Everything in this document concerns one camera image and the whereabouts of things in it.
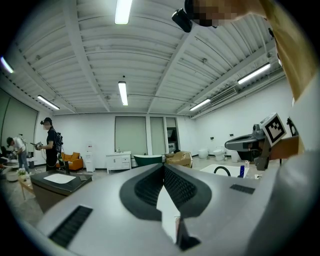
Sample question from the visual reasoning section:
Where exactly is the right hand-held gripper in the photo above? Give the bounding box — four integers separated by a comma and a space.
224, 112, 287, 172

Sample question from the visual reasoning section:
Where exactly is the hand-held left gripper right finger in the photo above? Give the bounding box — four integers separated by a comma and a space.
164, 163, 274, 256

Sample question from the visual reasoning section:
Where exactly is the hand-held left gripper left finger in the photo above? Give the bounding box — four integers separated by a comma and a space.
36, 163, 184, 256

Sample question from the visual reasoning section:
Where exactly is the white bathtub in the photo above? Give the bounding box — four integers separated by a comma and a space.
199, 164, 251, 180

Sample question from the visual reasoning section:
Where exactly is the person's right forearm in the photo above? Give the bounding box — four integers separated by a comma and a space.
269, 135, 305, 161

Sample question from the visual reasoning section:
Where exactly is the black bathtub faucet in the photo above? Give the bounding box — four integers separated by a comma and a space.
213, 165, 232, 178

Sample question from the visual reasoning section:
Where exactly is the green bathtub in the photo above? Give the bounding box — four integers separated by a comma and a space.
133, 154, 164, 168

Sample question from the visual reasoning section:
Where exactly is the ceiling air conditioner vent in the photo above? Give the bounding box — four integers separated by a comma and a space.
209, 86, 238, 106

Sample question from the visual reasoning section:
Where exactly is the white vanity cabinet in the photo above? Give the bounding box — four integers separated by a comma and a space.
105, 150, 133, 175

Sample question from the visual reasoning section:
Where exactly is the white water dispenser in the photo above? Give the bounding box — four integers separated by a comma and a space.
84, 143, 96, 173

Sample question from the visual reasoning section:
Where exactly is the dark wooden vanity cabinet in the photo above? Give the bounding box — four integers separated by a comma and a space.
29, 169, 94, 214

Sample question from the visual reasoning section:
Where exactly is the ceiling tube light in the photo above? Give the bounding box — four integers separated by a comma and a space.
0, 56, 15, 74
189, 98, 212, 112
237, 62, 272, 85
114, 0, 133, 25
117, 81, 129, 107
37, 94, 61, 111

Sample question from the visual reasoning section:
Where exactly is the orange sofa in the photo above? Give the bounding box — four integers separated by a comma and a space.
56, 151, 84, 172

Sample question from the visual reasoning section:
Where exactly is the cardboard box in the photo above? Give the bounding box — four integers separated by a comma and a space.
164, 150, 194, 169

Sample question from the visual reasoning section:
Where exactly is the half-raised roller blind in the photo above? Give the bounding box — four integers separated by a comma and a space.
165, 117, 179, 154

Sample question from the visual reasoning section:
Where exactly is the wide grey roller blind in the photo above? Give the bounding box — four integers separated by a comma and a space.
114, 116, 148, 156

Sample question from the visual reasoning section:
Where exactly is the light wooden table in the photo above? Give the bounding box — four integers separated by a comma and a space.
17, 174, 36, 201

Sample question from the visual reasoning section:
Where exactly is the narrow grey roller blind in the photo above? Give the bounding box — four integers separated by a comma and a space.
149, 116, 166, 156

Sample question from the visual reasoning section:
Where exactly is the small potted plant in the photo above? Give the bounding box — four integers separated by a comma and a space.
16, 168, 29, 181

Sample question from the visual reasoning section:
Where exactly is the person's tan shirt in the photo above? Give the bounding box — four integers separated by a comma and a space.
259, 0, 320, 101

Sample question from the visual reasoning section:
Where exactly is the large grey roller blind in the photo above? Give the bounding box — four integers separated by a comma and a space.
6, 96, 39, 153
0, 87, 11, 148

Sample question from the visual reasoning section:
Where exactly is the person's head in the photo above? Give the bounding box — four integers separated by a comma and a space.
184, 0, 251, 28

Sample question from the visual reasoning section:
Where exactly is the black head-worn camera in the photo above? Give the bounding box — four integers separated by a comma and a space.
171, 8, 194, 34

